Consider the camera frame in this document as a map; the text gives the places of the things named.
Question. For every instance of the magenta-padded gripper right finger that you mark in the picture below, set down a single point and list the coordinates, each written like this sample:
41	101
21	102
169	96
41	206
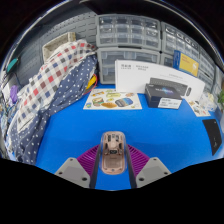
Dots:
150	170

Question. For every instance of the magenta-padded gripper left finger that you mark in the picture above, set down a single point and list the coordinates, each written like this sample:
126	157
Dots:
76	171

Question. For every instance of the transparent pink computer mouse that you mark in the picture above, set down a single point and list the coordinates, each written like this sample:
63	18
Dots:
113	160

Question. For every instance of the black mouse pad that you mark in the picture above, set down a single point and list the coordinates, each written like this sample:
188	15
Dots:
213	136

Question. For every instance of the navy polka dot cloth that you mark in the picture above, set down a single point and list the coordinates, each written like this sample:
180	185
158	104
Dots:
66	100

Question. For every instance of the small black box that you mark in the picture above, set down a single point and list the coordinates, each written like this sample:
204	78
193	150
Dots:
160	95

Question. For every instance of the food sticker sheet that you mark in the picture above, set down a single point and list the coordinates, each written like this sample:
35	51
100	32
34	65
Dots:
111	100

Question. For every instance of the white blue glove box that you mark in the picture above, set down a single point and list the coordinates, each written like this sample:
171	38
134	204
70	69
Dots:
208	101

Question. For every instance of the long white keyboard box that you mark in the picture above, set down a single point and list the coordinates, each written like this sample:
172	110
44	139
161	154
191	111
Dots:
136	75

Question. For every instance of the purple plastic item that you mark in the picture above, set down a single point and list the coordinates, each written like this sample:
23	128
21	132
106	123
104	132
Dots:
13	93

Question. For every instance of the red blue checkered cloth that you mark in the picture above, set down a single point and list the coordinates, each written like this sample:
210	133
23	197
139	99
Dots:
56	70

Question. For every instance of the yellow and blue box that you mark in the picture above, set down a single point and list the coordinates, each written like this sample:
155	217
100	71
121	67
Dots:
187	64

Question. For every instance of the teal plastic item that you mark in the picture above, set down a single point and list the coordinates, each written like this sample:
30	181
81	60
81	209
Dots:
12	65

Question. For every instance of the white woven basket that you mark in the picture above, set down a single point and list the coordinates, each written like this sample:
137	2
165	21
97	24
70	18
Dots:
56	43

